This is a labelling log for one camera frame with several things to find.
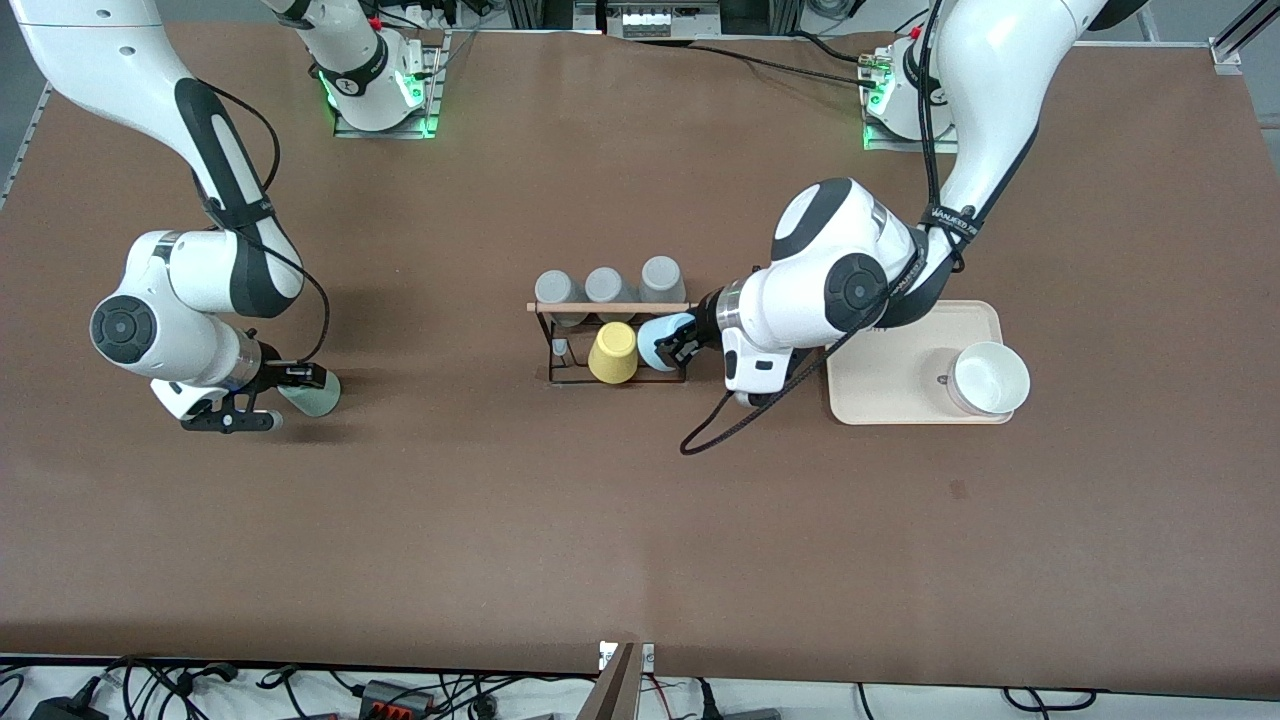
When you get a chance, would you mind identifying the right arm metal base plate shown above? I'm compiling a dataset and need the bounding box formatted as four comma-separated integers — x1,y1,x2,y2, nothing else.
332,28,448,140

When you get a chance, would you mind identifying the black tangled cable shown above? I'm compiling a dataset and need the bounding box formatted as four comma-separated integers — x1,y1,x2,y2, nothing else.
100,655,353,720

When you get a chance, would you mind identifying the white bowl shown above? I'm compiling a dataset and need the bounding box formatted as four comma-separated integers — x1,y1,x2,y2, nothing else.
946,341,1032,417

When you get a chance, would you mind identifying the black plug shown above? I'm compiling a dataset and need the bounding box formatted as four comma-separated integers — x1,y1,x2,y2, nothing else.
698,678,783,720

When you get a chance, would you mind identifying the grey cup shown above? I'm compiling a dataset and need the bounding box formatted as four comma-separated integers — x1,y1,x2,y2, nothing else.
639,256,688,319
534,270,587,327
585,266,633,323

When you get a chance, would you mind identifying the yellow cup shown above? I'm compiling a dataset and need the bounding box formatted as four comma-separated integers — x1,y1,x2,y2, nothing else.
587,321,640,385

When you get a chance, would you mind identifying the black wire cup rack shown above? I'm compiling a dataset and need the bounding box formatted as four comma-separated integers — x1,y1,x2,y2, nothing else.
527,300,701,387

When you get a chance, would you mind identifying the black cable loop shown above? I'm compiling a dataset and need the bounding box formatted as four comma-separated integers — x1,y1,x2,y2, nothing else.
1003,686,1099,714

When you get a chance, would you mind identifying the black cable across table edge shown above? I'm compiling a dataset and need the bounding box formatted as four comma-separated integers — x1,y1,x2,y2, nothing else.
630,35,886,91

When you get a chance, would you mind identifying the black power adapter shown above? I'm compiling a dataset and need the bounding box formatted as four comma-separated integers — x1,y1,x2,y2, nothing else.
28,694,109,720

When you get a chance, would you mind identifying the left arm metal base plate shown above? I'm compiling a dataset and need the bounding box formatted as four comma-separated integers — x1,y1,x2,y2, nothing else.
861,48,961,155

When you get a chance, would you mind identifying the white tag plate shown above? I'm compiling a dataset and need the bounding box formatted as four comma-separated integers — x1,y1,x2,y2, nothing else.
598,640,657,673

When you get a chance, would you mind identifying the mint green cup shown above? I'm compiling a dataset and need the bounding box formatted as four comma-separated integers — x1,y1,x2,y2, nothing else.
277,372,342,419

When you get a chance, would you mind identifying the cream plastic tray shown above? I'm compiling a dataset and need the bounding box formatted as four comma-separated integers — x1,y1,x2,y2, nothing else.
827,300,1004,427

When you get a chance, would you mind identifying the white power strip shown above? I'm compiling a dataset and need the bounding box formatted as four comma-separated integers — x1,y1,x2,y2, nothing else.
618,0,723,40

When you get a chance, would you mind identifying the light blue cup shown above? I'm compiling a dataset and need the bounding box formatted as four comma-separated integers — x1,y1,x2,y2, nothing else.
636,312,699,374

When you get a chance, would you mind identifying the aluminium frame rail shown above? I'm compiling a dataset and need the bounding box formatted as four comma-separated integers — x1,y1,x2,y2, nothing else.
1208,0,1280,77

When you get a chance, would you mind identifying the grey metal bar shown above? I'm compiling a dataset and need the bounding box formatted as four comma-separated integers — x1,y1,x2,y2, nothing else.
574,642,641,720

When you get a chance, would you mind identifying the black box with orange connectors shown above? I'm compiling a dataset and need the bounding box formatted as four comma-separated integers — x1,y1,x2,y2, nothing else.
357,679,439,718

